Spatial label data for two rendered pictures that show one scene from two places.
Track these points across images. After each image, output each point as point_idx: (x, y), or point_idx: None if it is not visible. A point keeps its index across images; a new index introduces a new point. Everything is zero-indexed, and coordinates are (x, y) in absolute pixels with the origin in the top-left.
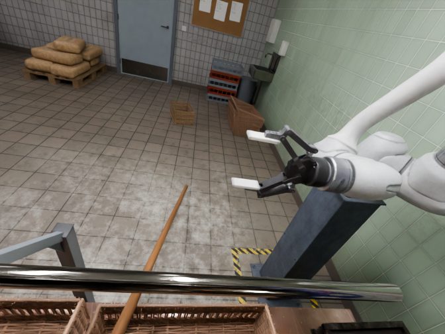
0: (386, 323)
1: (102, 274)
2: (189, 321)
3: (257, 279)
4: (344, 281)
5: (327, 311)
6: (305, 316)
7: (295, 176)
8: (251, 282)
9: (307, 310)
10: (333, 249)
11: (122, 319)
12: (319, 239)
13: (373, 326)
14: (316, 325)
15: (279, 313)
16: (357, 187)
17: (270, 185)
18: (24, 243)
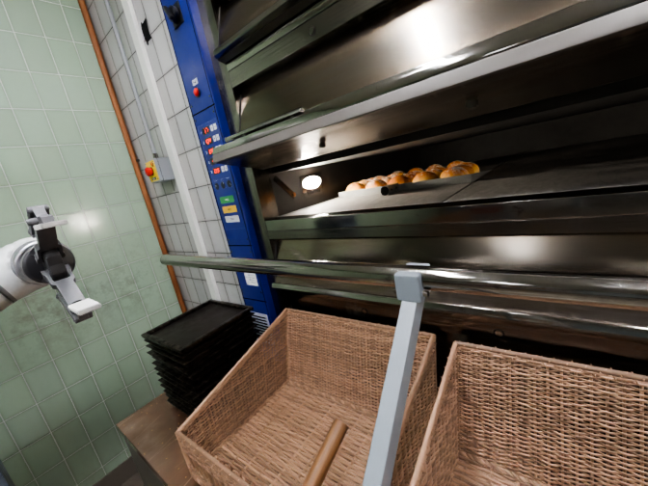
0: (150, 337)
1: (295, 260)
2: None
3: (217, 257)
4: (179, 257)
5: (132, 435)
6: (151, 445)
7: (67, 267)
8: (222, 256)
9: (142, 447)
10: (7, 472)
11: (318, 459)
12: (2, 472)
13: (158, 338)
14: (155, 432)
15: (164, 463)
16: None
17: (80, 291)
18: (385, 419)
